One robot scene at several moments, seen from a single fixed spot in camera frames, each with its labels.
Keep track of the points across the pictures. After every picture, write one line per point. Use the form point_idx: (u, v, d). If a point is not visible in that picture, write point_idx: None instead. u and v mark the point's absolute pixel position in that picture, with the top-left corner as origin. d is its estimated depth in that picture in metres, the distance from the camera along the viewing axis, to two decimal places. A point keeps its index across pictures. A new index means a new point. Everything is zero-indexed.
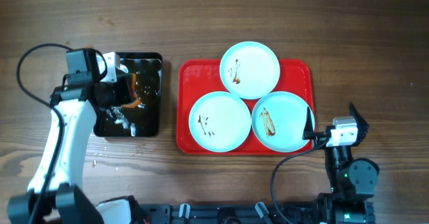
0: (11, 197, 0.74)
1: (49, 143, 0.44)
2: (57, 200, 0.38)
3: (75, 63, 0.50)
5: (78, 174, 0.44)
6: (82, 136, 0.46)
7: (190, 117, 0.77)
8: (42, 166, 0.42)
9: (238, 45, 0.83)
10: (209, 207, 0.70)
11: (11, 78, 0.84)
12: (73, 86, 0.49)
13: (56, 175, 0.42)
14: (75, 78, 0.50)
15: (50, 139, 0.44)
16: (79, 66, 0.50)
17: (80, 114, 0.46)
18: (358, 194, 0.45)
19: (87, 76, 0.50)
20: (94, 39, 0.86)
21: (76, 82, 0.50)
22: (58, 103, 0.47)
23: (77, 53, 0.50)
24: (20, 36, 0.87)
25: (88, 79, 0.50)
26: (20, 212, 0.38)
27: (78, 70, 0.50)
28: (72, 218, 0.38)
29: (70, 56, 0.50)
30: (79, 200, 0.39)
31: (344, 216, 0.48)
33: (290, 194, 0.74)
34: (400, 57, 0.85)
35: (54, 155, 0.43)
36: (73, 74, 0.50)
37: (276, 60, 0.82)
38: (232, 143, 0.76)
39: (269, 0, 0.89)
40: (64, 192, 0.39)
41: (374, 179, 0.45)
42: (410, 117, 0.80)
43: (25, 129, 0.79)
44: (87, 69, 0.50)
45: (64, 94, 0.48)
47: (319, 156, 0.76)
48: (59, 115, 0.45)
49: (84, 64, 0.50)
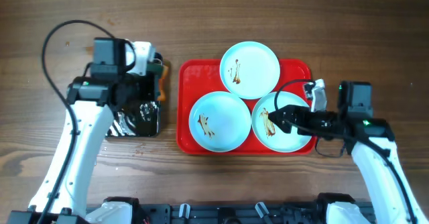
0: (12, 197, 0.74)
1: (59, 155, 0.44)
2: None
3: (100, 54, 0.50)
5: (82, 196, 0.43)
6: (91, 154, 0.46)
7: (190, 118, 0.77)
8: (48, 180, 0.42)
9: (238, 45, 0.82)
10: (209, 207, 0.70)
11: (11, 78, 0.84)
12: (95, 82, 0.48)
13: (60, 194, 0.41)
14: (99, 69, 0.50)
15: (60, 150, 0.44)
16: (104, 57, 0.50)
17: (96, 124, 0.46)
18: (356, 86, 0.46)
19: (111, 69, 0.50)
20: (94, 39, 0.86)
21: (101, 74, 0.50)
22: (77, 101, 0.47)
23: (105, 43, 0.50)
24: (20, 36, 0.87)
25: (112, 74, 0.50)
26: None
27: (103, 62, 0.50)
28: None
29: (98, 46, 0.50)
30: None
31: (364, 123, 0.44)
33: (289, 194, 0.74)
34: (400, 57, 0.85)
35: (62, 171, 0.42)
36: (97, 65, 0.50)
37: (277, 60, 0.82)
38: (231, 143, 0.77)
39: (269, 0, 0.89)
40: (67, 218, 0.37)
41: (366, 83, 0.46)
42: (410, 117, 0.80)
43: (26, 129, 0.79)
44: (113, 63, 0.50)
45: (84, 90, 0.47)
47: (319, 156, 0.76)
48: (74, 123, 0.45)
49: (110, 56, 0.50)
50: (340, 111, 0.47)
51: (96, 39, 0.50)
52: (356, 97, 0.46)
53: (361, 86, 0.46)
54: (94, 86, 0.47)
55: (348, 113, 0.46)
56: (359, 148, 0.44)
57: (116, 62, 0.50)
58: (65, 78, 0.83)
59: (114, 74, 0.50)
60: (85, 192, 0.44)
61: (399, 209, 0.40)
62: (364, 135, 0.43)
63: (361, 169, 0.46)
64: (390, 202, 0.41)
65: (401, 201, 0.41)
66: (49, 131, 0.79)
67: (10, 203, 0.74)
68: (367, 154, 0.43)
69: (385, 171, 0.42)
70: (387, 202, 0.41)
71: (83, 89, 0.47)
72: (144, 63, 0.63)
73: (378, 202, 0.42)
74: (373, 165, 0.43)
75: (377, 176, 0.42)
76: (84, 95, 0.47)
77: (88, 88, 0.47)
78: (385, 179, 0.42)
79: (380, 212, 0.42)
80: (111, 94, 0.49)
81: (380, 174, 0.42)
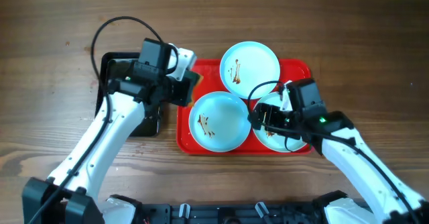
0: (11, 197, 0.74)
1: (87, 137, 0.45)
2: (69, 202, 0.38)
3: (147, 54, 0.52)
5: (96, 181, 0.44)
6: (115, 144, 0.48)
7: (190, 118, 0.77)
8: (72, 157, 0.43)
9: (237, 46, 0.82)
10: (209, 207, 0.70)
11: (11, 78, 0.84)
12: (136, 78, 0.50)
13: (80, 174, 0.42)
14: (142, 68, 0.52)
15: (90, 132, 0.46)
16: (150, 58, 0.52)
17: (129, 117, 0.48)
18: (301, 86, 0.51)
19: (153, 70, 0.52)
20: (94, 39, 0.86)
21: (141, 73, 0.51)
22: (115, 92, 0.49)
23: (153, 45, 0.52)
24: (20, 36, 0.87)
25: (153, 75, 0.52)
26: (33, 195, 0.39)
27: (147, 62, 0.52)
28: None
29: (147, 46, 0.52)
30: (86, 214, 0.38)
31: (320, 121, 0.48)
33: (289, 194, 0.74)
34: (400, 57, 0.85)
35: (86, 152, 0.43)
36: (142, 64, 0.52)
37: (276, 59, 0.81)
38: (231, 142, 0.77)
39: (269, 0, 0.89)
40: (79, 197, 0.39)
41: (308, 82, 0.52)
42: (410, 117, 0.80)
43: (26, 129, 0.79)
44: (156, 65, 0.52)
45: (125, 84, 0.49)
47: (319, 156, 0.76)
48: (108, 111, 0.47)
49: (155, 58, 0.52)
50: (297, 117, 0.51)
51: (145, 40, 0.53)
52: (306, 98, 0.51)
53: (306, 86, 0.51)
54: (134, 83, 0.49)
55: (306, 116, 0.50)
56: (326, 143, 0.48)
57: (159, 64, 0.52)
58: (65, 79, 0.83)
59: (155, 74, 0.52)
60: (100, 178, 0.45)
61: (383, 190, 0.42)
62: (324, 132, 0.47)
63: (340, 166, 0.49)
64: (372, 186, 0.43)
65: (381, 181, 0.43)
66: (49, 131, 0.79)
67: (10, 203, 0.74)
68: (336, 148, 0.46)
69: (357, 159, 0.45)
70: (371, 187, 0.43)
71: (124, 83, 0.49)
72: (184, 68, 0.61)
73: (364, 190, 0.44)
74: (346, 158, 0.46)
75: (352, 166, 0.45)
76: (123, 88, 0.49)
77: (129, 82, 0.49)
78: (360, 167, 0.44)
79: (371, 200, 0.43)
80: (147, 93, 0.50)
81: (354, 161, 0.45)
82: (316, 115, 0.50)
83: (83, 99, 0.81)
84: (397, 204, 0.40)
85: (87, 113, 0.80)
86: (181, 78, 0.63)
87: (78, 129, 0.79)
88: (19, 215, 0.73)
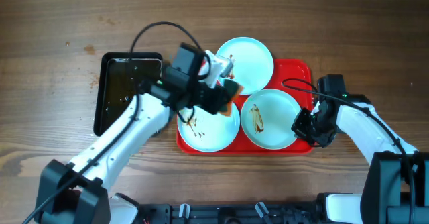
0: (11, 197, 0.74)
1: (112, 129, 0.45)
2: (84, 194, 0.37)
3: (179, 60, 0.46)
5: (113, 175, 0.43)
6: (138, 140, 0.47)
7: (178, 120, 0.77)
8: (94, 147, 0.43)
9: (231, 42, 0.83)
10: (209, 207, 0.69)
11: (11, 77, 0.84)
12: (167, 84, 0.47)
13: (100, 165, 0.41)
14: (173, 74, 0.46)
15: (115, 127, 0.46)
16: (181, 64, 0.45)
17: (154, 118, 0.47)
18: (326, 76, 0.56)
19: (184, 78, 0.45)
20: (94, 39, 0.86)
21: (172, 79, 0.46)
22: (146, 94, 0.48)
23: (188, 53, 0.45)
24: (20, 36, 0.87)
25: (182, 82, 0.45)
26: (51, 179, 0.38)
27: (179, 67, 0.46)
28: (82, 217, 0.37)
29: (181, 51, 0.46)
30: (98, 207, 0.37)
31: (342, 96, 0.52)
33: (290, 194, 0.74)
34: (400, 56, 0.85)
35: (110, 145, 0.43)
36: (173, 70, 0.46)
37: (269, 55, 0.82)
38: (222, 142, 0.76)
39: None
40: (94, 189, 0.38)
41: (339, 76, 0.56)
42: (411, 117, 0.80)
43: (25, 129, 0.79)
44: (188, 72, 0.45)
45: (155, 88, 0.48)
47: (319, 156, 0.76)
48: (137, 110, 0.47)
49: (188, 65, 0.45)
50: (322, 100, 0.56)
51: (181, 45, 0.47)
52: (332, 87, 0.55)
53: (336, 77, 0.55)
54: (164, 90, 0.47)
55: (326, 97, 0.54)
56: (341, 110, 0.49)
57: (191, 74, 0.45)
58: (65, 78, 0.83)
59: (186, 84, 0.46)
60: (116, 172, 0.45)
61: (383, 138, 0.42)
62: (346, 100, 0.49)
63: (351, 134, 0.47)
64: (373, 135, 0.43)
65: (381, 131, 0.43)
66: (49, 131, 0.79)
67: (9, 203, 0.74)
68: (350, 113, 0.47)
69: (367, 119, 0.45)
70: (369, 135, 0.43)
71: (156, 88, 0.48)
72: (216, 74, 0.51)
73: (366, 144, 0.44)
74: (354, 119, 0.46)
75: (359, 124, 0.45)
76: (153, 92, 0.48)
77: (159, 88, 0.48)
78: (366, 124, 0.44)
79: (370, 151, 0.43)
80: (177, 100, 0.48)
81: (360, 121, 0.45)
82: (340, 94, 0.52)
83: (82, 99, 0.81)
84: (391, 149, 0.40)
85: (86, 113, 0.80)
86: (214, 84, 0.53)
87: (78, 129, 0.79)
88: (19, 216, 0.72)
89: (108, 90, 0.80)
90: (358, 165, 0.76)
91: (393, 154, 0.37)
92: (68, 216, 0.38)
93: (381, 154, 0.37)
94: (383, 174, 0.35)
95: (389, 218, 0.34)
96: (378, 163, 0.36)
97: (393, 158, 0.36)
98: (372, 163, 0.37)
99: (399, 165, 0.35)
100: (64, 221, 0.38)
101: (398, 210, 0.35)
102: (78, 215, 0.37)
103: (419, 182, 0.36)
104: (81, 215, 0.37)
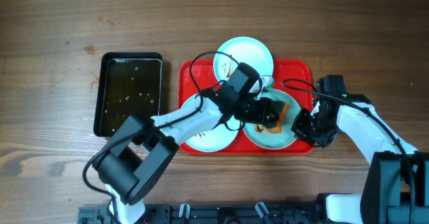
0: (11, 197, 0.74)
1: (179, 110, 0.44)
2: (159, 142, 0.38)
3: (234, 78, 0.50)
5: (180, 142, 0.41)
6: (199, 129, 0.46)
7: None
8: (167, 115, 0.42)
9: (231, 42, 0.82)
10: (209, 207, 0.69)
11: (11, 78, 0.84)
12: (221, 97, 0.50)
13: (173, 129, 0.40)
14: (226, 90, 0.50)
15: (181, 110, 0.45)
16: (235, 82, 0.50)
17: (214, 115, 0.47)
18: (326, 76, 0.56)
19: (234, 95, 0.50)
20: (94, 39, 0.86)
21: (224, 94, 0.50)
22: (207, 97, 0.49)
23: (243, 74, 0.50)
24: (20, 36, 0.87)
25: (232, 99, 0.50)
26: (135, 125, 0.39)
27: (233, 85, 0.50)
28: (148, 165, 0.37)
29: (236, 71, 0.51)
30: (165, 161, 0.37)
31: (342, 96, 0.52)
33: (290, 194, 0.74)
34: (400, 56, 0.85)
35: (179, 119, 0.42)
36: (227, 87, 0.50)
37: (269, 54, 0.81)
38: (221, 142, 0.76)
39: None
40: (169, 143, 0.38)
41: (339, 76, 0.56)
42: (411, 117, 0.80)
43: (26, 129, 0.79)
44: (238, 91, 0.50)
45: (212, 96, 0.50)
47: (319, 156, 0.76)
48: (201, 101, 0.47)
49: (240, 83, 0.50)
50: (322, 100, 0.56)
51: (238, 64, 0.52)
52: (332, 87, 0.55)
53: (336, 77, 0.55)
54: (217, 102, 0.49)
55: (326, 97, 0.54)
56: (340, 110, 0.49)
57: (242, 92, 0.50)
58: (65, 78, 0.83)
59: (235, 102, 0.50)
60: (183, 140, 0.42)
61: (383, 138, 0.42)
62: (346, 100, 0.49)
63: (351, 135, 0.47)
64: (372, 135, 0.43)
65: (381, 132, 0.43)
66: (49, 131, 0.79)
67: (9, 203, 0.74)
68: (350, 113, 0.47)
69: (367, 120, 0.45)
70: (369, 135, 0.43)
71: (211, 98, 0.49)
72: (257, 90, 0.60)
73: (365, 144, 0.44)
74: (354, 119, 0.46)
75: (359, 124, 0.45)
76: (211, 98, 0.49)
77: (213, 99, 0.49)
78: (366, 124, 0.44)
79: (369, 151, 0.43)
80: (227, 112, 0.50)
81: (361, 121, 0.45)
82: (340, 94, 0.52)
83: (82, 99, 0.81)
84: (392, 148, 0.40)
85: (86, 113, 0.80)
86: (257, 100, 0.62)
87: (78, 129, 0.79)
88: (19, 216, 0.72)
89: (108, 90, 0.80)
90: (358, 165, 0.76)
91: (393, 154, 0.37)
92: (125, 164, 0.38)
93: (381, 153, 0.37)
94: (383, 174, 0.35)
95: (389, 218, 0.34)
96: (378, 163, 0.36)
97: (393, 157, 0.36)
98: (372, 163, 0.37)
99: (399, 165, 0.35)
100: (118, 165, 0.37)
101: (398, 210, 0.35)
102: (145, 162, 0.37)
103: (419, 183, 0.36)
104: (147, 164, 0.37)
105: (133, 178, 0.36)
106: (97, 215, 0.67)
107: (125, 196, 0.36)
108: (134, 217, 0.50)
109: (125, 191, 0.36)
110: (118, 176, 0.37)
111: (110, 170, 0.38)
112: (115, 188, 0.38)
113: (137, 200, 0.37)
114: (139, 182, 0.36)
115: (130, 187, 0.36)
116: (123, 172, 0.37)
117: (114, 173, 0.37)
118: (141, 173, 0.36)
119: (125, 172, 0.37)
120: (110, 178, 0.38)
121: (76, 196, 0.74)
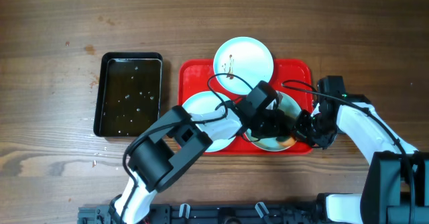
0: (11, 197, 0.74)
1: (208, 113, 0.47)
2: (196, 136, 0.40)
3: (253, 95, 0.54)
5: None
6: (224, 132, 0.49)
7: None
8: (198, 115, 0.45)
9: (231, 42, 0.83)
10: (209, 207, 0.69)
11: (11, 77, 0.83)
12: (240, 110, 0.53)
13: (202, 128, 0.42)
14: (244, 105, 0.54)
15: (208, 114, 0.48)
16: (254, 99, 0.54)
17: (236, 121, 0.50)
18: (325, 76, 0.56)
19: (253, 110, 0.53)
20: (94, 39, 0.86)
21: (243, 108, 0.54)
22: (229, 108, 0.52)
23: (263, 92, 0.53)
24: (20, 36, 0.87)
25: (251, 113, 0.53)
26: (174, 116, 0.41)
27: (251, 102, 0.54)
28: (181, 155, 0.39)
29: (257, 88, 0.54)
30: (198, 155, 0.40)
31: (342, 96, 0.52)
33: (289, 194, 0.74)
34: (400, 56, 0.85)
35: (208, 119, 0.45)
36: (247, 102, 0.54)
37: (269, 54, 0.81)
38: (221, 142, 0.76)
39: (269, 0, 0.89)
40: (204, 139, 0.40)
41: (339, 77, 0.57)
42: (411, 117, 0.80)
43: (26, 129, 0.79)
44: (257, 106, 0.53)
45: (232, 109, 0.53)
47: (319, 156, 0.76)
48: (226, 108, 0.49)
49: (259, 100, 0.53)
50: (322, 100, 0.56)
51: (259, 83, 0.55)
52: (332, 88, 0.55)
53: (335, 78, 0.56)
54: (237, 114, 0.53)
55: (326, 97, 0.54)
56: (341, 110, 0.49)
57: (259, 108, 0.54)
58: (65, 78, 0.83)
59: (253, 116, 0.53)
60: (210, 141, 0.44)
61: (383, 138, 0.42)
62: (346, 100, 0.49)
63: (351, 134, 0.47)
64: (372, 135, 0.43)
65: (381, 131, 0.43)
66: (49, 131, 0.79)
67: (9, 203, 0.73)
68: (350, 113, 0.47)
69: (367, 120, 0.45)
70: (369, 135, 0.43)
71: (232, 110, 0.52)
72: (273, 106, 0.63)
73: (366, 144, 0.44)
74: (355, 119, 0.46)
75: (359, 124, 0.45)
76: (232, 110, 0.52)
77: (233, 111, 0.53)
78: (367, 124, 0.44)
79: (369, 151, 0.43)
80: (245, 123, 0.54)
81: (361, 121, 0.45)
82: (340, 94, 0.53)
83: (82, 99, 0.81)
84: (391, 148, 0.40)
85: (86, 113, 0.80)
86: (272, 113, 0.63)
87: (78, 129, 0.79)
88: (19, 216, 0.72)
89: (108, 90, 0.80)
90: (358, 165, 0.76)
91: (393, 154, 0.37)
92: (157, 153, 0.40)
93: (382, 153, 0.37)
94: (383, 173, 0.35)
95: (389, 218, 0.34)
96: (378, 163, 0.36)
97: (393, 157, 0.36)
98: (372, 163, 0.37)
99: (399, 164, 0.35)
100: (150, 153, 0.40)
101: (398, 210, 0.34)
102: (179, 152, 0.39)
103: (419, 183, 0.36)
104: (181, 155, 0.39)
105: (165, 167, 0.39)
106: (97, 215, 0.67)
107: (155, 182, 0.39)
108: (139, 218, 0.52)
109: (155, 178, 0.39)
110: (151, 161, 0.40)
111: (143, 155, 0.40)
112: (146, 174, 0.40)
113: (163, 188, 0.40)
114: (170, 170, 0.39)
115: (161, 174, 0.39)
116: (154, 159, 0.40)
117: (145, 159, 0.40)
118: (174, 162, 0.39)
119: (158, 158, 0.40)
120: (141, 163, 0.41)
121: (76, 196, 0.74)
